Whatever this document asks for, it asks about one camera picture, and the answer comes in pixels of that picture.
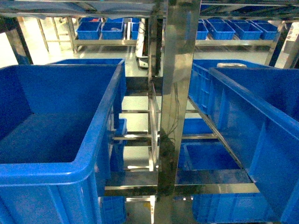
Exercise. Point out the blue bin rear right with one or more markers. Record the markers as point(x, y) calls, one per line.
point(199, 89)

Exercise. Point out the white mobile robot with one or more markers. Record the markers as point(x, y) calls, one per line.
point(140, 50)

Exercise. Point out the blue bin lower middle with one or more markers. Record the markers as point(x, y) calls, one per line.
point(205, 156)

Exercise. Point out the large blue bin left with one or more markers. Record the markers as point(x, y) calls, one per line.
point(56, 134)

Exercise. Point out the large blue bin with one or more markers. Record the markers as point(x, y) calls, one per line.
point(256, 110)
point(56, 134)

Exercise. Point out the large blue bin right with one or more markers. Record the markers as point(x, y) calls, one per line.
point(256, 110)

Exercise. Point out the steel centre post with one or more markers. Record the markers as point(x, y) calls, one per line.
point(179, 43)

